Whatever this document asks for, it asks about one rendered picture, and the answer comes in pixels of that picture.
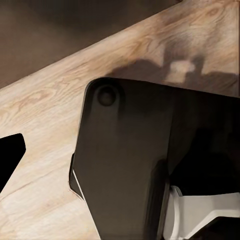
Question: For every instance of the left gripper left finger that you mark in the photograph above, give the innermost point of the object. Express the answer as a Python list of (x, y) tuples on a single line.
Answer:
[(12, 149)]

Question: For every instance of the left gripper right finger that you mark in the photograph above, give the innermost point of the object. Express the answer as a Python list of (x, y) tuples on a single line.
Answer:
[(232, 149)]

